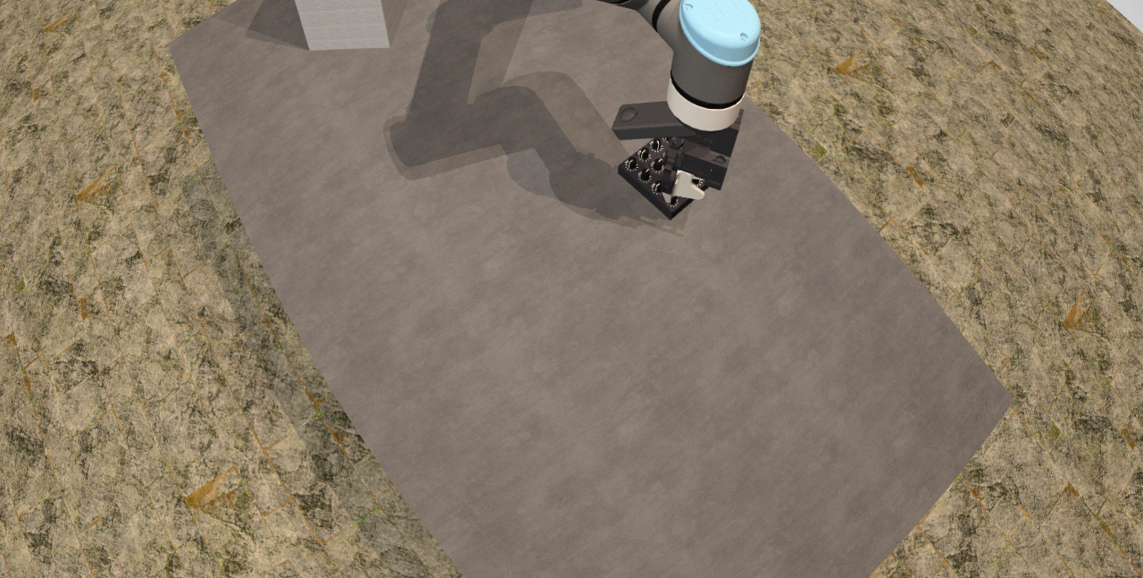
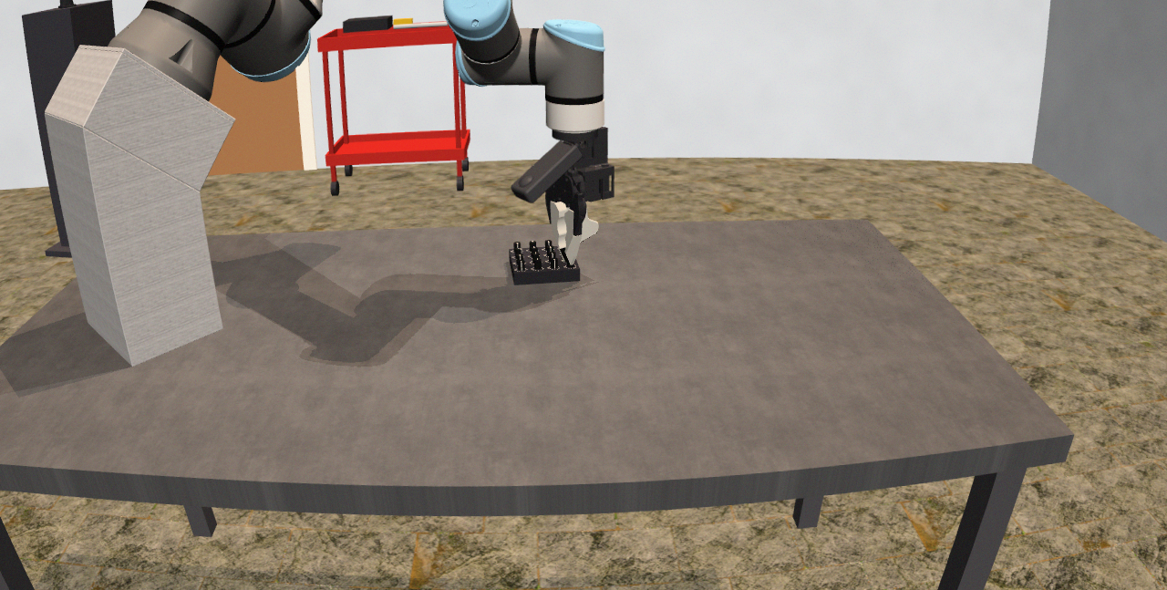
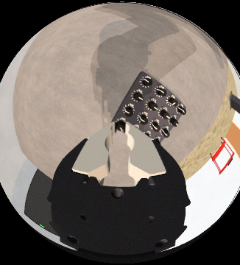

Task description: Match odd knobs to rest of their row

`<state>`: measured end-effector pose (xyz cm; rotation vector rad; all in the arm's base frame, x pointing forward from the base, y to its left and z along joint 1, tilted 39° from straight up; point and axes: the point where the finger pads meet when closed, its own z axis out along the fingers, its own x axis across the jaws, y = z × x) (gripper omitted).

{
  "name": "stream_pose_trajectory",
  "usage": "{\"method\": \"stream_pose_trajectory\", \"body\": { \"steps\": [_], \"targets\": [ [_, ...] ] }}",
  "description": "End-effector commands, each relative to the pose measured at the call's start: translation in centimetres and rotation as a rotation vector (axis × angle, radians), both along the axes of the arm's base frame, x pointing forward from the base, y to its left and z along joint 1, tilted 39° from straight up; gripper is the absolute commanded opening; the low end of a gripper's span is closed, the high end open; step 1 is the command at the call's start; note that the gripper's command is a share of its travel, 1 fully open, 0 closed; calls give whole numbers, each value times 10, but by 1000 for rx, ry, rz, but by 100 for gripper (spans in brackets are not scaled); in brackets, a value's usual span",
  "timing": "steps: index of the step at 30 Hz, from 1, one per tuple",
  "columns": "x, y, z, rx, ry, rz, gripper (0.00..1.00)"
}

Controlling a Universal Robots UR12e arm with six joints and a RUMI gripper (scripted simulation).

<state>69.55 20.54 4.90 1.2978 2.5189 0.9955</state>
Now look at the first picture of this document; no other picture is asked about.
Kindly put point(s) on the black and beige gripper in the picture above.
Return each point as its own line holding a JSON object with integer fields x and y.
{"x": 707, "y": 150}

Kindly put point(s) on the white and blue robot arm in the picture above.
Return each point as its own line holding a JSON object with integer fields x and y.
{"x": 714, "y": 43}

